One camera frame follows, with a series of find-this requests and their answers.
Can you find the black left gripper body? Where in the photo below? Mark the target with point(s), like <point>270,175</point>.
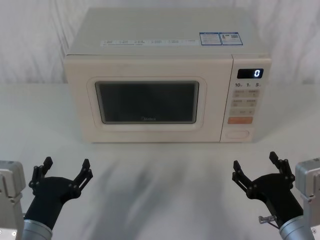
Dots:
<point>47,197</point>

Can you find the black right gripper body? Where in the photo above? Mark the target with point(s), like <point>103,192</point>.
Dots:
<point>277,195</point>

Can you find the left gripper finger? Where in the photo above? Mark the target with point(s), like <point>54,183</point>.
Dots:
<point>37,172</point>
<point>82,176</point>

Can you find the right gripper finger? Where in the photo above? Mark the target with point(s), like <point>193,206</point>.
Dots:
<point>283,167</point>
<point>241,176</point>

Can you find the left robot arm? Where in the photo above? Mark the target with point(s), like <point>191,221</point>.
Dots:
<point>11,185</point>

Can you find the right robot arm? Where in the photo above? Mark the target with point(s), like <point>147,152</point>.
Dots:
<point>307,177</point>

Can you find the oven control panel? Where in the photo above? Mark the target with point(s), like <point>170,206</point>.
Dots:
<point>245,100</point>

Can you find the white table cloth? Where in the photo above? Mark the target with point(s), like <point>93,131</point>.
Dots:
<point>160,175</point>

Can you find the white curtain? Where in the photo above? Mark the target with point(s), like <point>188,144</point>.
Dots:
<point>32,42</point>

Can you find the cream microwave oven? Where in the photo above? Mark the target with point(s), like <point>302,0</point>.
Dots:
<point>155,65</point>

